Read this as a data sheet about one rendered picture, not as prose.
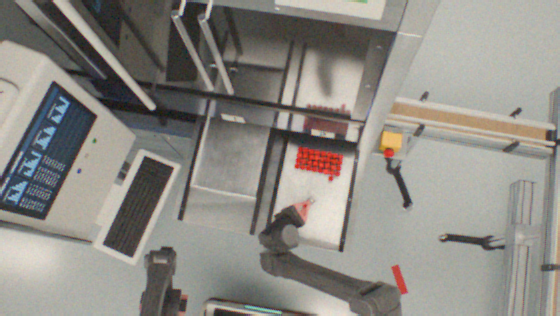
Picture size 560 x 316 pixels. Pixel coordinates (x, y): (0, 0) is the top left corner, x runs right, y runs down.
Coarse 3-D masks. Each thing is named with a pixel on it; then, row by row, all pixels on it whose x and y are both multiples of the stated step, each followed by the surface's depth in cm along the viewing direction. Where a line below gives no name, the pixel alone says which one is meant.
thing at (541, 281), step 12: (552, 96) 191; (552, 108) 190; (552, 120) 188; (552, 156) 182; (552, 168) 181; (552, 180) 179; (552, 192) 177; (552, 204) 175; (552, 216) 174; (552, 228) 172; (540, 240) 180; (552, 240) 171; (540, 252) 178; (552, 252) 170; (540, 264) 176; (552, 264) 165; (540, 276) 174; (552, 276) 168; (540, 288) 173; (552, 288) 167; (540, 300) 171; (552, 300) 166; (540, 312) 169; (552, 312) 165
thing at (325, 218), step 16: (288, 160) 189; (352, 160) 187; (288, 176) 187; (304, 176) 187; (320, 176) 187; (288, 192) 186; (304, 192) 185; (320, 192) 185; (336, 192) 185; (320, 208) 184; (336, 208) 183; (320, 224) 182; (336, 224) 182; (320, 240) 177; (336, 240) 180
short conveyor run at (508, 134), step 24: (408, 120) 184; (432, 120) 185; (456, 120) 185; (480, 120) 184; (504, 120) 180; (528, 120) 183; (456, 144) 191; (480, 144) 185; (504, 144) 181; (528, 144) 181; (552, 144) 177
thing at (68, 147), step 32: (0, 64) 131; (32, 64) 131; (0, 96) 125; (32, 96) 131; (64, 96) 144; (0, 128) 126; (32, 128) 135; (64, 128) 150; (96, 128) 169; (128, 128) 193; (0, 160) 128; (32, 160) 140; (64, 160) 156; (96, 160) 177; (0, 192) 132; (32, 192) 146; (64, 192) 164; (96, 192) 186; (32, 224) 153; (64, 224) 172
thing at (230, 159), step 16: (208, 128) 194; (224, 128) 194; (240, 128) 193; (256, 128) 193; (208, 144) 192; (224, 144) 192; (240, 144) 192; (256, 144) 191; (208, 160) 191; (224, 160) 190; (240, 160) 190; (256, 160) 190; (192, 176) 186; (208, 176) 189; (224, 176) 189; (240, 176) 188; (256, 176) 188; (224, 192) 186; (240, 192) 187; (256, 192) 184
